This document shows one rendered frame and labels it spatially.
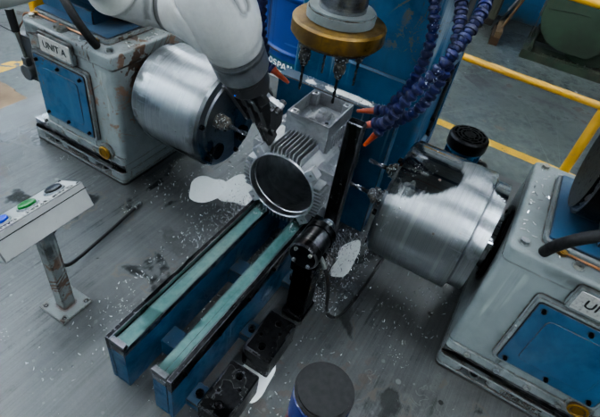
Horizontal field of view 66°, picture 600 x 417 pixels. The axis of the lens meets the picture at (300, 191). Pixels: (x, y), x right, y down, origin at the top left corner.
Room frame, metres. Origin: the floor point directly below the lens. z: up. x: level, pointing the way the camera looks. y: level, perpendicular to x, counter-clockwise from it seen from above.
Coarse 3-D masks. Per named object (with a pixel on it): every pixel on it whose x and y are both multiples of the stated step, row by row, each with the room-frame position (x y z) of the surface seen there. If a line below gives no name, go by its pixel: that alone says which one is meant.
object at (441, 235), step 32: (416, 160) 0.71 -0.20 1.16; (448, 160) 0.73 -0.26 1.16; (384, 192) 0.71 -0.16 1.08; (416, 192) 0.65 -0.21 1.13; (448, 192) 0.65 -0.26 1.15; (480, 192) 0.66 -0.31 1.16; (384, 224) 0.63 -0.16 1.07; (416, 224) 0.62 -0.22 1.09; (448, 224) 0.61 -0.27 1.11; (480, 224) 0.61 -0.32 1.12; (384, 256) 0.64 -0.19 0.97; (416, 256) 0.60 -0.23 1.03; (448, 256) 0.58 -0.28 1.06; (480, 256) 0.62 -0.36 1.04
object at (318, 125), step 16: (304, 96) 0.90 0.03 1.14; (320, 96) 0.93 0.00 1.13; (288, 112) 0.83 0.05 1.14; (304, 112) 0.88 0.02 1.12; (320, 112) 0.87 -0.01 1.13; (336, 112) 0.91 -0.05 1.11; (352, 112) 0.90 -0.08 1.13; (288, 128) 0.83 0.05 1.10; (304, 128) 0.81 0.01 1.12; (320, 128) 0.80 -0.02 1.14; (336, 128) 0.83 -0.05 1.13
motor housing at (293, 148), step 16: (272, 144) 0.76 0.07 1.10; (288, 144) 0.76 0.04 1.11; (304, 144) 0.77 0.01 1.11; (320, 144) 0.80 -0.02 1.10; (336, 144) 0.84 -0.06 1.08; (256, 160) 0.77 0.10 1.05; (272, 160) 0.85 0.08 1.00; (288, 160) 0.73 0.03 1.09; (304, 160) 0.74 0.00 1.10; (320, 160) 0.77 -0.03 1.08; (336, 160) 0.80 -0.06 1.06; (256, 176) 0.78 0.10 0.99; (272, 176) 0.82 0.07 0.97; (288, 176) 0.86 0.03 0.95; (304, 176) 0.88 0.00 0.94; (256, 192) 0.76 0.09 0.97; (272, 192) 0.79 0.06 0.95; (288, 192) 0.81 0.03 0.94; (304, 192) 0.82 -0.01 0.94; (320, 192) 0.71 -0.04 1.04; (272, 208) 0.75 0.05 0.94; (288, 208) 0.75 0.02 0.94; (304, 208) 0.74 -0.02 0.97; (320, 208) 0.71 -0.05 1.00
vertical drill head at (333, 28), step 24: (312, 0) 0.88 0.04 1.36; (336, 0) 0.83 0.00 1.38; (360, 0) 0.84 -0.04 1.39; (312, 24) 0.82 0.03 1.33; (336, 24) 0.81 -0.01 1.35; (360, 24) 0.82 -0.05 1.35; (384, 24) 0.88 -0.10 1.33; (312, 48) 0.79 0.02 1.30; (336, 48) 0.78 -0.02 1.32; (360, 48) 0.79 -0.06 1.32; (336, 72) 0.80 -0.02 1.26
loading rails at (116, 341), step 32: (256, 224) 0.72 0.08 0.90; (288, 224) 0.73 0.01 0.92; (192, 256) 0.58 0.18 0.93; (224, 256) 0.62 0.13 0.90; (288, 256) 0.66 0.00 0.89; (160, 288) 0.50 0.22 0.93; (192, 288) 0.53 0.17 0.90; (256, 288) 0.55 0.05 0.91; (288, 288) 0.64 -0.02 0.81; (128, 320) 0.42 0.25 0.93; (160, 320) 0.45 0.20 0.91; (224, 320) 0.46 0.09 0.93; (128, 352) 0.38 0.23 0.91; (160, 352) 0.44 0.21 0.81; (192, 352) 0.39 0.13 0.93; (224, 352) 0.46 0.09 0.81; (160, 384) 0.34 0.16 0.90; (192, 384) 0.37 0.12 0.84
